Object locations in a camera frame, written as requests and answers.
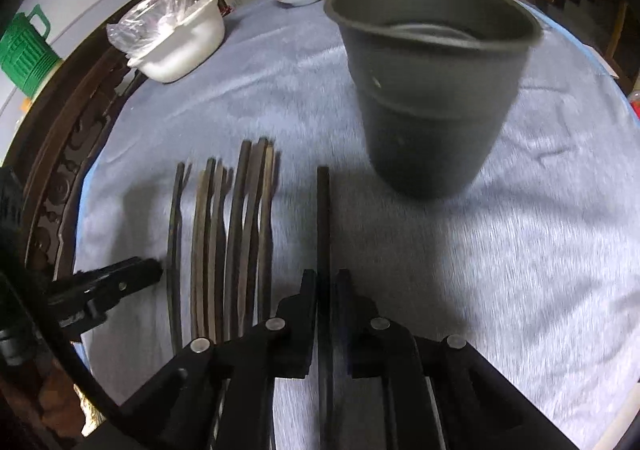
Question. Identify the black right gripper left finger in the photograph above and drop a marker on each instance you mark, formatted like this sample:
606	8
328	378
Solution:
219	396

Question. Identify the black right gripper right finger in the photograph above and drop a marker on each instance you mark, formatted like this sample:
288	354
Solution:
436	395

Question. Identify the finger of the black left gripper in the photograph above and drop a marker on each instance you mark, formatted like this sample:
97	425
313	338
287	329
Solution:
81	302

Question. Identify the dark chopstick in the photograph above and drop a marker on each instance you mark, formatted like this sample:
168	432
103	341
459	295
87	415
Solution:
265	239
234	243
325	352
249	244
173	261
198	249
216	257

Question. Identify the blue table cover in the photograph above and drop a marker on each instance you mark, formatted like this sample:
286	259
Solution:
86	262

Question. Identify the grey table cloth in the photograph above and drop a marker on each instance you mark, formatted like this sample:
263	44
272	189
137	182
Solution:
536	264

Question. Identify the dark carved wooden sideboard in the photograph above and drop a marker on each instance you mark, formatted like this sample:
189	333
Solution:
40	190

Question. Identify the green thermos flask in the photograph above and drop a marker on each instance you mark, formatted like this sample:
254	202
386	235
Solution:
26	56

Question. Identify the white bowl with plastic bag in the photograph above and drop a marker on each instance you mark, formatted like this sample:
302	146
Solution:
167	39

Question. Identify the grey perforated utensil cup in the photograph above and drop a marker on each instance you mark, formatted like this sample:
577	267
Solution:
435	81

